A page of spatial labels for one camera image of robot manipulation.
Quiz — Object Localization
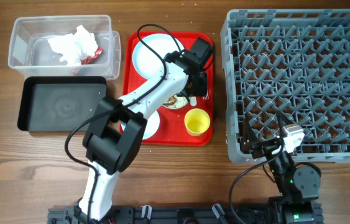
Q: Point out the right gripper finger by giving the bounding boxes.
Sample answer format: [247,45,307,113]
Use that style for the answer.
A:
[242,120,259,152]
[276,111,293,137]

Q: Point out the white plastic fork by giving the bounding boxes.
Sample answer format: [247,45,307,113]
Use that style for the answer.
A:
[203,93,209,100]

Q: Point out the green bowl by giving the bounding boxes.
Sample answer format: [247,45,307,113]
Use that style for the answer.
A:
[161,93,191,110]

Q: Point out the food scraps and rice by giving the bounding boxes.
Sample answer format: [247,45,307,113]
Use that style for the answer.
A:
[162,95,185,109]

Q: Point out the yellow cup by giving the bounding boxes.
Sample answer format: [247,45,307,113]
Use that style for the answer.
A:
[184,108,211,136]

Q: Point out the light blue plate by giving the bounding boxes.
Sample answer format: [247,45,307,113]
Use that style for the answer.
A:
[132,34,184,80]

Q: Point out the light blue bowl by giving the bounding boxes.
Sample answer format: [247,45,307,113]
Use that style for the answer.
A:
[121,111,160,140]

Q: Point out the red snack wrapper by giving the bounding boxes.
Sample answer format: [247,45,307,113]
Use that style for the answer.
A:
[81,47,104,65]

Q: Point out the white napkin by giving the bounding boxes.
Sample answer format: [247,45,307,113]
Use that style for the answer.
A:
[47,25,99,66]

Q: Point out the white plastic spoon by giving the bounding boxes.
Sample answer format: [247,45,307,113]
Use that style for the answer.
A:
[190,96,197,106]

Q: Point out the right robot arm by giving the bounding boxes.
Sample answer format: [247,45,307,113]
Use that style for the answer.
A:
[241,111,321,223]

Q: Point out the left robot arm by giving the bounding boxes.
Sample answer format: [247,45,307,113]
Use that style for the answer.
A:
[74,37,214,223]

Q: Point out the grey dishwasher rack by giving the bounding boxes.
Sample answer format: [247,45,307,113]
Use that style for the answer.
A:
[220,9,350,164]

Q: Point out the clear plastic waste bin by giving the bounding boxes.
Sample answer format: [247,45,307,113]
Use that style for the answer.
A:
[7,14,121,80]

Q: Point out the red serving tray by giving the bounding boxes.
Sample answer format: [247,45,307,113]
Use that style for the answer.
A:
[122,33,214,146]

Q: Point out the black rectangular tray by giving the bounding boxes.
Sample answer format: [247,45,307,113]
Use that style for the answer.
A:
[17,76,108,132]

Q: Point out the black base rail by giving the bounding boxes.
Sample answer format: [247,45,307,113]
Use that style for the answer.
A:
[47,203,323,224]

